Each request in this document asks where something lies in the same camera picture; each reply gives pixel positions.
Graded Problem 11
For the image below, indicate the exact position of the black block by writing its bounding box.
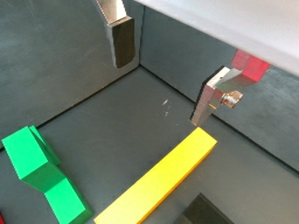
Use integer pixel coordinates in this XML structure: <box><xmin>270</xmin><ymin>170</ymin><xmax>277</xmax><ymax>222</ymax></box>
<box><xmin>174</xmin><ymin>193</ymin><xmax>236</xmax><ymax>224</ymax></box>

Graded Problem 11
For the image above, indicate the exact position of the yellow rectangular bar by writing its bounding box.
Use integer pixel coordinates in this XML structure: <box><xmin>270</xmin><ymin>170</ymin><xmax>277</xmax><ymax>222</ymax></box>
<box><xmin>95</xmin><ymin>128</ymin><xmax>218</xmax><ymax>224</ymax></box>

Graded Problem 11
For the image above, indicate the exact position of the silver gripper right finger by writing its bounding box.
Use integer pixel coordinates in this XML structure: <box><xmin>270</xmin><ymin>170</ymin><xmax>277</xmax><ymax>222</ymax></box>
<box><xmin>192</xmin><ymin>66</ymin><xmax>244</xmax><ymax>126</ymax></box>

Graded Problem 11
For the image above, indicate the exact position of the red board with slots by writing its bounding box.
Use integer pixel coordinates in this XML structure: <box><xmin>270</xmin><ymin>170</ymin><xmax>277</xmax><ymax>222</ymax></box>
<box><xmin>232</xmin><ymin>50</ymin><xmax>270</xmax><ymax>82</ymax></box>

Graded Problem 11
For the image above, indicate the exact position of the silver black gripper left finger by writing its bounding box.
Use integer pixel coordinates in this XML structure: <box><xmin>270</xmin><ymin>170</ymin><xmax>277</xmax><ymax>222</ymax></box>
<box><xmin>95</xmin><ymin>0</ymin><xmax>137</xmax><ymax>68</ymax></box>

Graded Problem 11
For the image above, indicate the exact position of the green stepped block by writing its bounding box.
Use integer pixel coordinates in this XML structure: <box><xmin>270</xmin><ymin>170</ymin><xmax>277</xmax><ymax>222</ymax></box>
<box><xmin>2</xmin><ymin>126</ymin><xmax>93</xmax><ymax>224</ymax></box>

